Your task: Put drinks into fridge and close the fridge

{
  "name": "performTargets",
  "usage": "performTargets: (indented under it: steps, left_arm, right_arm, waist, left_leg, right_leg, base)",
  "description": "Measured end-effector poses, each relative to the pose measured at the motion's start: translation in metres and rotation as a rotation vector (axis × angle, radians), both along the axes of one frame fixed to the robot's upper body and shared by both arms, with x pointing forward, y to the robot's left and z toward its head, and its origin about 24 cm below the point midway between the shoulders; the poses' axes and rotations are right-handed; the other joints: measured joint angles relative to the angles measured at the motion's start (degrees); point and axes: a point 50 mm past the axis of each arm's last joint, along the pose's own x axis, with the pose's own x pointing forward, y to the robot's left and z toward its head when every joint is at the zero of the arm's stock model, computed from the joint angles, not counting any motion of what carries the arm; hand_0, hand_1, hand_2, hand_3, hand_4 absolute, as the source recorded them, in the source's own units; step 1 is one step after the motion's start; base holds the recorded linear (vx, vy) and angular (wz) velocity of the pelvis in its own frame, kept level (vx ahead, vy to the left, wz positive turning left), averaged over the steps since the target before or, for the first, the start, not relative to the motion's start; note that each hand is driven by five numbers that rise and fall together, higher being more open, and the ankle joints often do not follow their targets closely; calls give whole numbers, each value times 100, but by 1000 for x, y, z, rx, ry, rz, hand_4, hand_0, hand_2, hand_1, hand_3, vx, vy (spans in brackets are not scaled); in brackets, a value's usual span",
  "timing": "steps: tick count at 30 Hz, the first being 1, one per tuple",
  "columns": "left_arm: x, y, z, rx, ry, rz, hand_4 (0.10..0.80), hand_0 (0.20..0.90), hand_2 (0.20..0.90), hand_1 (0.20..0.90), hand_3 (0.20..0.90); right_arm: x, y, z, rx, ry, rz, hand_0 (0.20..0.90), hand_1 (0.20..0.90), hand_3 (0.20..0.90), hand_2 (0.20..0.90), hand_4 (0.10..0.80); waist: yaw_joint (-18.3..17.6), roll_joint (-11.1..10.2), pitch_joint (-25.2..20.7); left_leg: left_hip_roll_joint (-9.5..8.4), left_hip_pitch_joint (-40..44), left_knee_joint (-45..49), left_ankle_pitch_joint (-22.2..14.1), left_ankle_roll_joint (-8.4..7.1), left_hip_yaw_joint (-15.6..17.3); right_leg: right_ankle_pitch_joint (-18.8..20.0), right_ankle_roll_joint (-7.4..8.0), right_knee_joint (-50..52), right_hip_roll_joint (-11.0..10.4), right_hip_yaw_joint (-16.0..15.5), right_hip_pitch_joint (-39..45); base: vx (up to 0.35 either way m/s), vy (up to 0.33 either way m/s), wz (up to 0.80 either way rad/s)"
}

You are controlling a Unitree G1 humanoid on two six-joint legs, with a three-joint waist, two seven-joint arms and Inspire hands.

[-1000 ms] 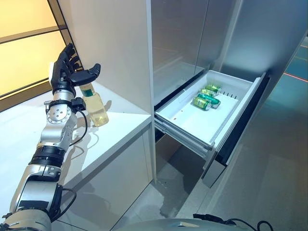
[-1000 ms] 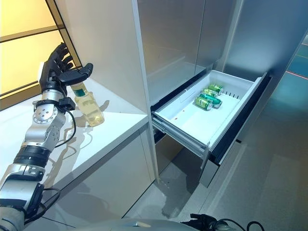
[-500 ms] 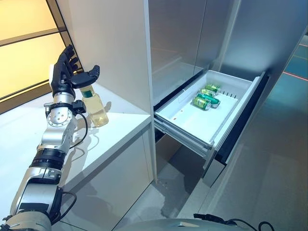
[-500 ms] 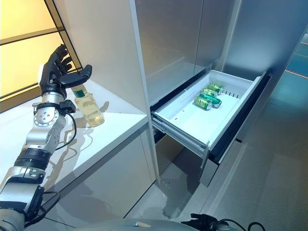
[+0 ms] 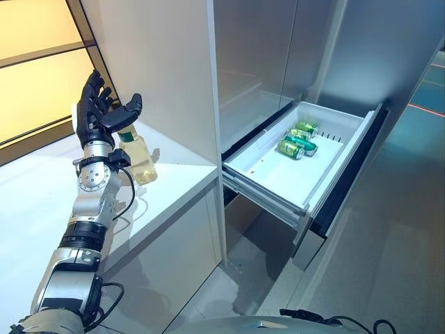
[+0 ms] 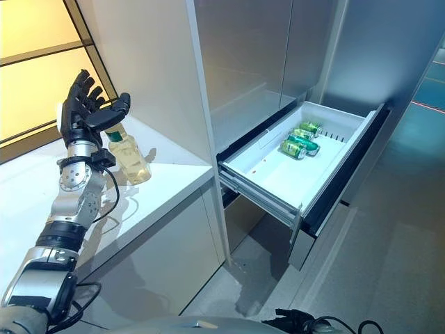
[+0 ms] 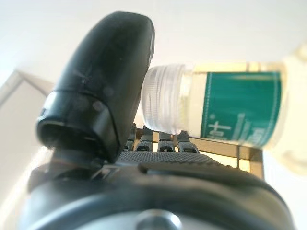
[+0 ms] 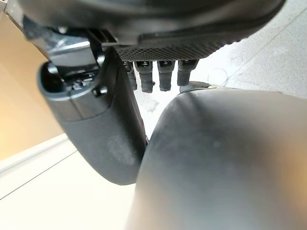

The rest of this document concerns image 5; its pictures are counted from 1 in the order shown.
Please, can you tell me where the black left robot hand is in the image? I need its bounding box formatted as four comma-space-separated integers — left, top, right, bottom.
71, 69, 143, 147

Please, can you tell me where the green drink can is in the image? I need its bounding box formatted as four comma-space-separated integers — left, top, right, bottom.
283, 134, 318, 157
285, 127, 313, 141
277, 139, 306, 161
295, 120, 319, 136

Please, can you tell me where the clear bottle of yellow tea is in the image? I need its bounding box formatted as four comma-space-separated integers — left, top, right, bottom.
117, 124, 158, 185

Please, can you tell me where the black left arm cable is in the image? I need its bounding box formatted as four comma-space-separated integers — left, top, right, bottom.
81, 166, 136, 331

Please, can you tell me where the tall drawer cabinet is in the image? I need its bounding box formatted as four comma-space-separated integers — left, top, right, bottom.
79, 0, 227, 269

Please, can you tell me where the grey robot torso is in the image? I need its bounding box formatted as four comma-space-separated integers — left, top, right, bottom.
193, 315, 337, 334

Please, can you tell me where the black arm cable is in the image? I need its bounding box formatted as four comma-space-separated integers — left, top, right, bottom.
81, 166, 136, 331
280, 308, 396, 334

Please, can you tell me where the stainless steel side panel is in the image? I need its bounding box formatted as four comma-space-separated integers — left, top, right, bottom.
312, 0, 445, 116

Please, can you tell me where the stainless steel fridge drawer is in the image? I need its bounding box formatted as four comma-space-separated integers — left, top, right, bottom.
224, 193, 296, 271

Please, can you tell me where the dark window frame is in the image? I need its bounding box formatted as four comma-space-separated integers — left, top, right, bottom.
0, 0, 119, 168

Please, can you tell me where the fridge drawer with white bin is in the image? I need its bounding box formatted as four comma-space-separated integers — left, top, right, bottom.
221, 100, 389, 275

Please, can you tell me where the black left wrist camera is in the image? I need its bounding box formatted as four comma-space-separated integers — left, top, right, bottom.
109, 148, 132, 168

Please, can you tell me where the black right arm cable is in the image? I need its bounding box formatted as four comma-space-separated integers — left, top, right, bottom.
280, 308, 396, 334

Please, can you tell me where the white counter cabinet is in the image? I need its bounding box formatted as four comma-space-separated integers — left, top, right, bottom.
0, 120, 220, 334

